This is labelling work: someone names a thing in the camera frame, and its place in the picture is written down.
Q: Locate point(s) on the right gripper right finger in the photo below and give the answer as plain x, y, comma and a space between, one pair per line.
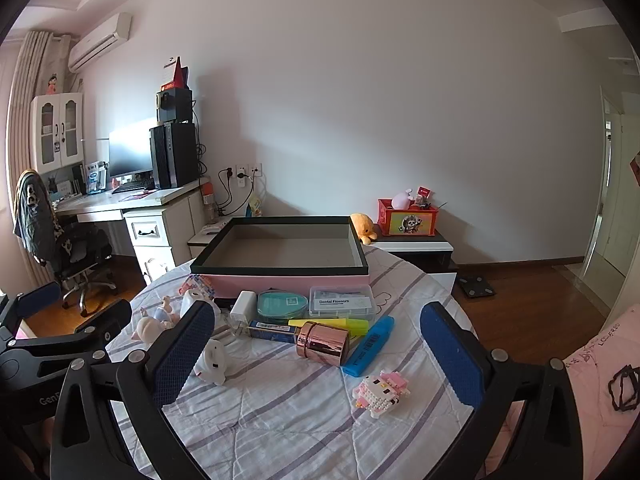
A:
546, 442

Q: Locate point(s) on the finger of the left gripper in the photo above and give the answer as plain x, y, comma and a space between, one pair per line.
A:
16, 310
95, 334

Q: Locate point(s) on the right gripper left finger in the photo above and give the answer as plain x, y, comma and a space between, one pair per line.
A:
87, 442

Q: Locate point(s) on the baby doll figurine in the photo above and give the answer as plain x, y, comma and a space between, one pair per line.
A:
150, 327

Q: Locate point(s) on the colourful block figure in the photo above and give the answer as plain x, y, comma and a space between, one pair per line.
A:
195, 281

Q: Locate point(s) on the small glass bottle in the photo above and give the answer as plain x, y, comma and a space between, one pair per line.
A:
229, 328

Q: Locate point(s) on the blue pencil lead box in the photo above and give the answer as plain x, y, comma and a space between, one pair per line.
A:
272, 332

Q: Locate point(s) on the teal round case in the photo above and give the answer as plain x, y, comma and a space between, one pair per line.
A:
277, 306

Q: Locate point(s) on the pink block cat figure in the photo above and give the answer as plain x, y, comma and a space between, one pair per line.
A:
378, 394

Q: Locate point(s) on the blue highlighter marker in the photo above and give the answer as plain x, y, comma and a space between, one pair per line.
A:
369, 347

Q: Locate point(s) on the clear dental floss box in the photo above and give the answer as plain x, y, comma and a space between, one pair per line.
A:
342, 302

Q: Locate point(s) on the rose gold metal tin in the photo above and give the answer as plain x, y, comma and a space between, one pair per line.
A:
322, 344

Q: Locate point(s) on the yellow highlighter marker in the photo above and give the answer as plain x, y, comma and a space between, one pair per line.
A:
355, 326

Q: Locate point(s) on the black office chair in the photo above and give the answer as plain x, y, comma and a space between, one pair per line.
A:
76, 254

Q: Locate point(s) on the pink bed sheet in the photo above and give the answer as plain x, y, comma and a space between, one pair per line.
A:
591, 370

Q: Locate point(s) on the white computer desk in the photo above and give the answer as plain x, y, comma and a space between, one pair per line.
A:
159, 224

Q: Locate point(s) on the low white bedside table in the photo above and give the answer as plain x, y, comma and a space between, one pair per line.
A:
205, 235

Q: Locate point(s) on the computer monitor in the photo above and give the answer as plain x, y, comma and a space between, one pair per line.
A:
129, 149

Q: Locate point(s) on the black bathroom scale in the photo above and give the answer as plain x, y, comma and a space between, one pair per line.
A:
475, 286

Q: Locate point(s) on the striped white quilt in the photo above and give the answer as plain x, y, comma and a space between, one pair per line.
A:
279, 416

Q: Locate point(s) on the black computer tower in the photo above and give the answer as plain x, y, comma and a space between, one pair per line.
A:
173, 154

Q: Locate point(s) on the pink storage box dark rim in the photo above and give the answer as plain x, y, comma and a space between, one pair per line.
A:
293, 254

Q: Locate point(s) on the white glass door cabinet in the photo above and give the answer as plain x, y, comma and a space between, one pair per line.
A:
57, 133

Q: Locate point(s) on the black white side table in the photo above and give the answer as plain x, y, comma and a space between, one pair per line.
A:
431, 254

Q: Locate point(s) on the white door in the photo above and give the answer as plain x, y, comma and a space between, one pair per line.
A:
615, 233

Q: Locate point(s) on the black box on tower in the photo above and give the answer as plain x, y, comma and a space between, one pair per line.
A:
174, 105

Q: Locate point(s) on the beige curtain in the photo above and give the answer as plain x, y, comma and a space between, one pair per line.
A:
24, 275

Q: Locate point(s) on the red toy crate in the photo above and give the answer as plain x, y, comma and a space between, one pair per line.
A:
414, 221

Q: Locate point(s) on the yellow plush toy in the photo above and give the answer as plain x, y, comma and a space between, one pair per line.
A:
365, 228

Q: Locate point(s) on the pink plush in crate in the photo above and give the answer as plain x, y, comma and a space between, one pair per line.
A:
402, 200

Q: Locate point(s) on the white air conditioner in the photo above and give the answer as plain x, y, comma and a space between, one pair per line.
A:
106, 37

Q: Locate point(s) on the wall power sockets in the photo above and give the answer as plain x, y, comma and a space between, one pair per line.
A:
245, 174

